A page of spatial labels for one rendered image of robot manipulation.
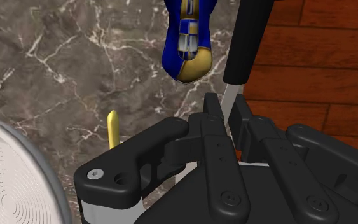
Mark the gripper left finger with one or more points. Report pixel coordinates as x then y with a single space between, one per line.
135 161

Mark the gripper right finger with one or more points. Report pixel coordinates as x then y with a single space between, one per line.
290 173

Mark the yellow rounded stick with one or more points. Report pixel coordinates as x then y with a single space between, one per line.
113 128

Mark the blue and gold toy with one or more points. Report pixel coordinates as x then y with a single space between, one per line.
170 46

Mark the white plate with grey rim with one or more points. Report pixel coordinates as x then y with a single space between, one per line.
8 173

